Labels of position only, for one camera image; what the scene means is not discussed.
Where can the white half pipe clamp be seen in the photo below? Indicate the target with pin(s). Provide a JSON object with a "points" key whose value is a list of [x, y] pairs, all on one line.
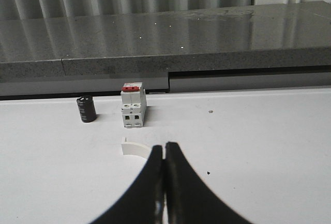
{"points": [[135, 148]]}

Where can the grey stone countertop ledge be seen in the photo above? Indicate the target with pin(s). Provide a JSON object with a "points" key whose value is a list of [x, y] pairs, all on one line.
{"points": [[85, 54]]}

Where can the white circuit breaker red switch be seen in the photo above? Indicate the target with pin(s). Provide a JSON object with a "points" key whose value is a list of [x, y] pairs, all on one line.
{"points": [[134, 104]]}

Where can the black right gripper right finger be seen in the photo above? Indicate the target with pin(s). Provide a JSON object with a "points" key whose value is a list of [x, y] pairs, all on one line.
{"points": [[189, 200]]}

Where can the black cylindrical capacitor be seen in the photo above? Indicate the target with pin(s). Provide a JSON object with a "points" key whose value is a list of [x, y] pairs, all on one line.
{"points": [[86, 108]]}

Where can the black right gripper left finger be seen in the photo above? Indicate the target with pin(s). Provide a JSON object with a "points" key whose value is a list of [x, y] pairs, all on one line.
{"points": [[143, 201]]}

